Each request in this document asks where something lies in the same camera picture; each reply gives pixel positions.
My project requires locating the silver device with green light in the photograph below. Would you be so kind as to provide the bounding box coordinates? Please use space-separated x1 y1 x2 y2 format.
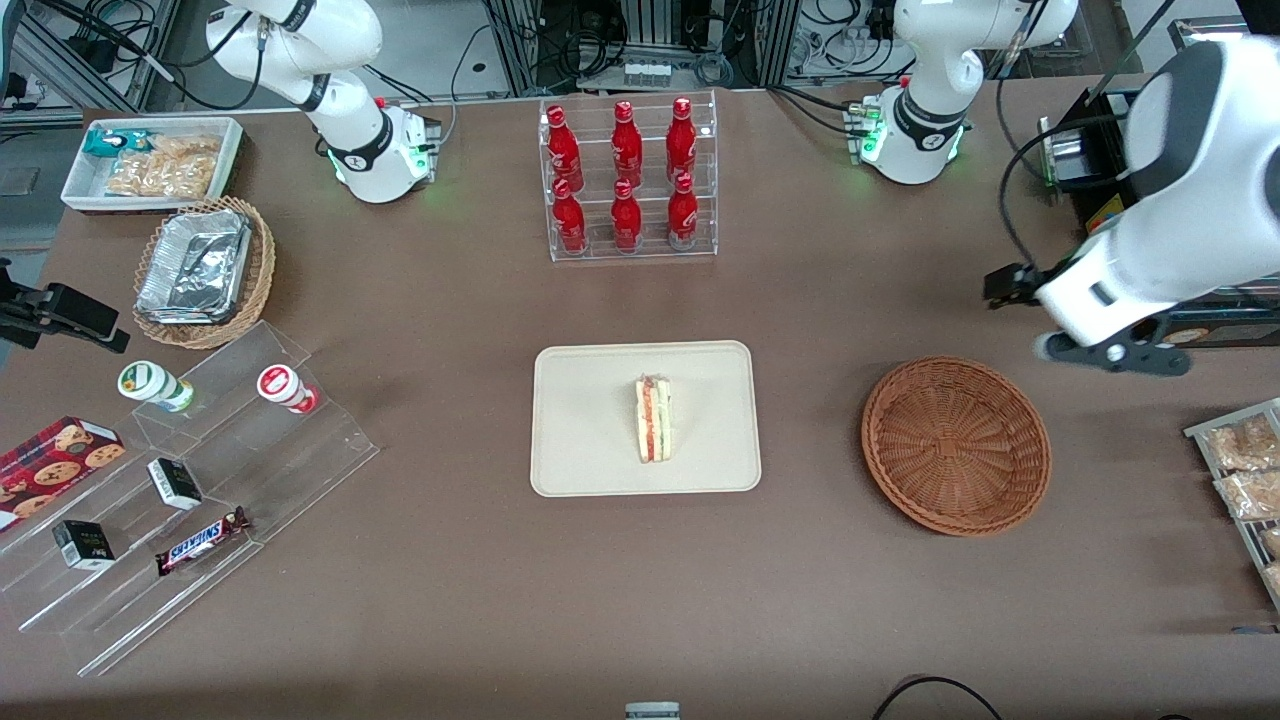
1038 117 1106 193

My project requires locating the Snickers chocolate bar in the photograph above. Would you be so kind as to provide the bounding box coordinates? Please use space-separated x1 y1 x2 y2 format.
155 506 251 577

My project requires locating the clear bag of crackers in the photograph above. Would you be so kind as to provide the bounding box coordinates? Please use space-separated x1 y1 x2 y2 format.
104 152 217 200
140 133 223 167

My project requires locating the brown round wicker basket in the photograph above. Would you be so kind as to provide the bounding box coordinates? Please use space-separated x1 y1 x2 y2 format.
861 356 1053 538

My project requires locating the small black box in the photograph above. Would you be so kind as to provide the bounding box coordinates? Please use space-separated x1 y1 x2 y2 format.
52 520 117 572
147 458 204 512

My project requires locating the triangular sandwich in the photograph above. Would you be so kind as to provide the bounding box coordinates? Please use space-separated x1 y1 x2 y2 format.
635 374 674 464

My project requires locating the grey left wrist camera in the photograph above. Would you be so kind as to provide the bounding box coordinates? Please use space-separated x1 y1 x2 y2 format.
1033 324 1194 379

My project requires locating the beige rectangular plastic tray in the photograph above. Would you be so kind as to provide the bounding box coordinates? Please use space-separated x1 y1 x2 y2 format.
530 340 763 498

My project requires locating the white rectangular bin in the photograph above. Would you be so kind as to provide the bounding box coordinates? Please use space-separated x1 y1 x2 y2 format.
60 116 246 215

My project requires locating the tray of packaged snacks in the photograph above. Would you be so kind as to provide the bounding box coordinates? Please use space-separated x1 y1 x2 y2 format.
1184 398 1280 613

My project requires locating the aluminium frame rack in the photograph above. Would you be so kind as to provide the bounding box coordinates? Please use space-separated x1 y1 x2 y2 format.
482 0 803 97

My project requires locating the clear acrylic bottle rack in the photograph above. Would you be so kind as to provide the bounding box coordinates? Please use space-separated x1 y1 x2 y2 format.
538 90 719 263

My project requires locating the green lid drink bottle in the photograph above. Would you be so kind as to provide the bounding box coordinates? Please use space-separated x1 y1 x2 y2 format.
117 360 196 414

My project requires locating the black glass display cabinet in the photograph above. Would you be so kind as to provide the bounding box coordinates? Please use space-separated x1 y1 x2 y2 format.
1040 88 1280 349

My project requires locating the red chocolate chip cookie box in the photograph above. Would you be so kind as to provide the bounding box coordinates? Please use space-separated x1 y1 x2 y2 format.
0 416 127 531

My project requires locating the light oval wicker basket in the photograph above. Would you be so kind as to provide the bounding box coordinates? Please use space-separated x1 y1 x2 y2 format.
132 196 277 351

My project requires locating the clear acrylic stepped stand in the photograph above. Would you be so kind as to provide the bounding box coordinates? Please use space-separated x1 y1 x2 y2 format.
0 320 381 679

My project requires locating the teal snack packet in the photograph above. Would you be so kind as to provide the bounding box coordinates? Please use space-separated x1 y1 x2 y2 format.
82 128 161 159

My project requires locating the red lid drink bottle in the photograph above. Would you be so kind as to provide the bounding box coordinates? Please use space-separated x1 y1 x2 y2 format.
256 364 321 415

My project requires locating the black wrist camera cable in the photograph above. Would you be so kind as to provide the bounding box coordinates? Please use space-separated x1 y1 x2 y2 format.
996 114 1133 271

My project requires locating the black floor cable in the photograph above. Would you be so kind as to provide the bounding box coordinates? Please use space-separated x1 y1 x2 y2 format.
870 676 1004 720

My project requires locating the red cola bottle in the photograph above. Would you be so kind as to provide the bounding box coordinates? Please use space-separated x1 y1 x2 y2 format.
667 172 700 251
551 178 588 254
666 97 698 184
611 100 644 186
545 105 585 191
610 178 643 253

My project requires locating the aluminium foil tray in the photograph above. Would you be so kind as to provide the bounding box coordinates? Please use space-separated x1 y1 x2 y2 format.
135 208 253 326

